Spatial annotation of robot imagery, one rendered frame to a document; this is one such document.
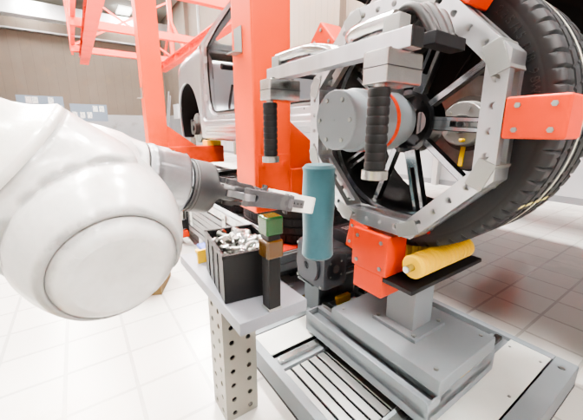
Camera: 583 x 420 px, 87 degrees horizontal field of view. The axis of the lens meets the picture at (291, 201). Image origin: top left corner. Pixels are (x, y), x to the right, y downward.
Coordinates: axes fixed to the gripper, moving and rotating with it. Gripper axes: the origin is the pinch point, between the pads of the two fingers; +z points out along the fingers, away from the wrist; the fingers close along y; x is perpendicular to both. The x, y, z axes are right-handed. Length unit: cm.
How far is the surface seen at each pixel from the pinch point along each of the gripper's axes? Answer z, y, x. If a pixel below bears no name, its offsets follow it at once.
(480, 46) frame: 20.7, -17.7, -33.8
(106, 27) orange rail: 71, 895, -287
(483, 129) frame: 24.3, -20.1, -19.9
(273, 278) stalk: 4.7, 5.9, 17.2
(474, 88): 75, 4, -48
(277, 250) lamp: 3.5, 5.3, 10.8
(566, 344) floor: 132, -29, 37
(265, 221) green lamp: -0.3, 5.9, 5.2
